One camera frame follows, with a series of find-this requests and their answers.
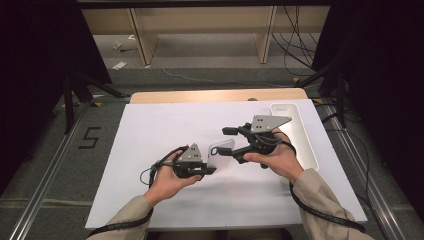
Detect white board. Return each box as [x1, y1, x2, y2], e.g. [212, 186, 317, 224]
[85, 98, 368, 231]

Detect thin white floor cable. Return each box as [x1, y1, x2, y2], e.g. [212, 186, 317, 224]
[162, 68, 295, 89]

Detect dark curtain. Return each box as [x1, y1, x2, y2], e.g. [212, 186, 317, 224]
[311, 0, 424, 219]
[0, 0, 113, 198]

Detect person's left hand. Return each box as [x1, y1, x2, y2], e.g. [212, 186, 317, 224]
[143, 149, 204, 209]

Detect white plastic bin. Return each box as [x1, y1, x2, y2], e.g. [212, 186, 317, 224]
[269, 102, 320, 173]

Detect black metal stand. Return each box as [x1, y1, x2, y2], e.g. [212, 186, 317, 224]
[295, 56, 348, 129]
[62, 70, 125, 134]

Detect person's right hand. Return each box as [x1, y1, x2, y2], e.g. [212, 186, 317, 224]
[242, 127, 305, 186]

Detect thin black floor cable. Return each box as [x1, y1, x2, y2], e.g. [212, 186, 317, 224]
[320, 112, 372, 202]

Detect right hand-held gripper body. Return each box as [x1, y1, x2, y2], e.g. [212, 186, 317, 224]
[237, 114, 293, 158]

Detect aluminium floor rail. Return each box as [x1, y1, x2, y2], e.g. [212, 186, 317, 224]
[319, 99, 408, 240]
[8, 102, 94, 240]

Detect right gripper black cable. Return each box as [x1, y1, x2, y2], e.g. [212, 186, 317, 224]
[263, 130, 367, 234]

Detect bundle of black cables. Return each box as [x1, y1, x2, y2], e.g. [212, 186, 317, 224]
[271, 5, 321, 78]

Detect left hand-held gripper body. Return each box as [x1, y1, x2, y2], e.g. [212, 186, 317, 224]
[172, 143, 210, 180]

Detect iridescent phone case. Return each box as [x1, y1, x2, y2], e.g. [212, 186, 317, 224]
[206, 139, 236, 174]

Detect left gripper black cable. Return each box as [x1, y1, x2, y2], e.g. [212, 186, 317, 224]
[86, 145, 190, 240]

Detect light wooden desk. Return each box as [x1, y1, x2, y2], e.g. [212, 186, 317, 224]
[80, 5, 331, 67]

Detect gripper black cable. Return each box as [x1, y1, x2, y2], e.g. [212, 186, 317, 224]
[263, 130, 367, 234]
[86, 145, 190, 240]

